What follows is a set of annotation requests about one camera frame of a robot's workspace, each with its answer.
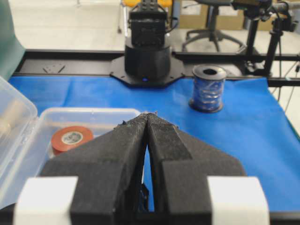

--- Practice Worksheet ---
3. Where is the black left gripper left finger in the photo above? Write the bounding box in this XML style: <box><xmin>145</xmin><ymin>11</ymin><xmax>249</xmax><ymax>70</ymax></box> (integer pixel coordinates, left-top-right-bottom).
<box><xmin>14</xmin><ymin>112</ymin><xmax>148</xmax><ymax>225</ymax></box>

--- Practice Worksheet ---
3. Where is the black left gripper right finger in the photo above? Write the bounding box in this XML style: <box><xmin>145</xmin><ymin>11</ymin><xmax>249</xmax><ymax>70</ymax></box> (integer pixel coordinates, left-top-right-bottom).
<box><xmin>146</xmin><ymin>112</ymin><xmax>270</xmax><ymax>225</ymax></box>

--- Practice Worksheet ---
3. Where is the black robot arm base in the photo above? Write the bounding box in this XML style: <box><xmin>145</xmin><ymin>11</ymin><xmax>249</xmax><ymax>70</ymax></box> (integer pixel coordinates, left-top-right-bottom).
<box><xmin>110</xmin><ymin>0</ymin><xmax>185</xmax><ymax>87</ymax></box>

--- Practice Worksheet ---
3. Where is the clear plastic toolbox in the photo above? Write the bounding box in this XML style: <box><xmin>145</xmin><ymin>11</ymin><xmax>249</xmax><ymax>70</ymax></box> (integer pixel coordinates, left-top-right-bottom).
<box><xmin>0</xmin><ymin>108</ymin><xmax>140</xmax><ymax>208</ymax></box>

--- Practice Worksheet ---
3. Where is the clear toolbox lid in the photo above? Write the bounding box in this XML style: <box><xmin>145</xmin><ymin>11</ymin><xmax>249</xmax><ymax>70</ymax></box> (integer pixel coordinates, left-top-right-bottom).
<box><xmin>0</xmin><ymin>75</ymin><xmax>38</xmax><ymax>188</ymax></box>

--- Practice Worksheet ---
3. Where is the red tape roll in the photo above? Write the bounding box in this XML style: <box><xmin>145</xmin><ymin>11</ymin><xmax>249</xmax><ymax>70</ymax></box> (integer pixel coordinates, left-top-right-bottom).
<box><xmin>51</xmin><ymin>126</ymin><xmax>94</xmax><ymax>155</ymax></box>

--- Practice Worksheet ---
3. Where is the blue table cloth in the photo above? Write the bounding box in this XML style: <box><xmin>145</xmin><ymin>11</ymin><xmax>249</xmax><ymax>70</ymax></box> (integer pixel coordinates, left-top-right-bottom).
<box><xmin>9</xmin><ymin>76</ymin><xmax>300</xmax><ymax>211</ymax></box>

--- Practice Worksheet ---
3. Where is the black office chair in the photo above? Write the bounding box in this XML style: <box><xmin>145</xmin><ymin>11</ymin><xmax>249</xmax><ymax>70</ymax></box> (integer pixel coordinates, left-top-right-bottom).
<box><xmin>181</xmin><ymin>0</ymin><xmax>245</xmax><ymax>52</ymax></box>

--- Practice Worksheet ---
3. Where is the blue wire spool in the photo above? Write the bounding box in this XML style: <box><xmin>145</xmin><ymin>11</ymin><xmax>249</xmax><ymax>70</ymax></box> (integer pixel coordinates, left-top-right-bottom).
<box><xmin>189</xmin><ymin>64</ymin><xmax>227</xmax><ymax>113</ymax></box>

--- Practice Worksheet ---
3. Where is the black aluminium rail frame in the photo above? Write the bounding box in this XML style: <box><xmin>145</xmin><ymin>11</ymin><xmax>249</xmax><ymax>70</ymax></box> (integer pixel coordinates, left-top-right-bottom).
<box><xmin>14</xmin><ymin>50</ymin><xmax>300</xmax><ymax>87</ymax></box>

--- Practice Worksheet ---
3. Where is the black camera tripod stand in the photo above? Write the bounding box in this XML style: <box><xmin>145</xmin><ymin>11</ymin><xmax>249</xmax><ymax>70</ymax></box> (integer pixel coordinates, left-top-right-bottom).
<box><xmin>244</xmin><ymin>0</ymin><xmax>300</xmax><ymax>76</ymax></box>

